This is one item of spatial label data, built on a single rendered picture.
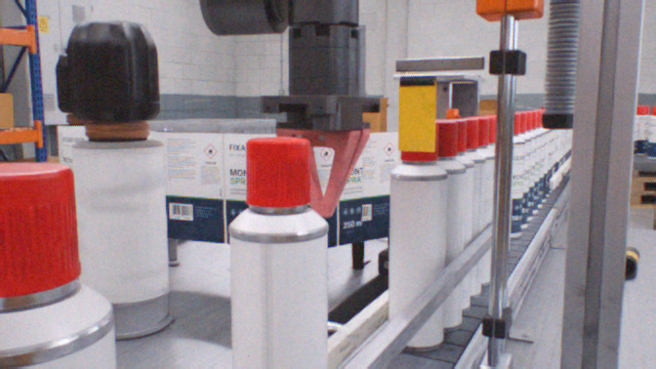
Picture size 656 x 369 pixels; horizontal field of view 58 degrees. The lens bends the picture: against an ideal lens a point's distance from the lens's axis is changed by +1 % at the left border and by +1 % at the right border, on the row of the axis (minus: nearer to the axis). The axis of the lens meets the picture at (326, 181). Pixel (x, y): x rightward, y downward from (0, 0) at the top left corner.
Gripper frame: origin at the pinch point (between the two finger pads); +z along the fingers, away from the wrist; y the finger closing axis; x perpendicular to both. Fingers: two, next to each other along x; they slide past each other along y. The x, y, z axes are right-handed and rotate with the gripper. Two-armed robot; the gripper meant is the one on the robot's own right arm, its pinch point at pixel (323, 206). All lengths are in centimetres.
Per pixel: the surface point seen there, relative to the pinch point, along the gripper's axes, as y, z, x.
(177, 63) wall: -564, -65, -478
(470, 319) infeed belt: -15.6, 13.5, 9.4
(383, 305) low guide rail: -6.8, 10.2, 3.0
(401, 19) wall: -732, -129, -234
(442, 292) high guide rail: 0.1, 5.9, 10.3
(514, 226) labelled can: -54, 11, 9
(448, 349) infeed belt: -7.3, 13.6, 9.2
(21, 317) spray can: 33.5, -2.6, 7.2
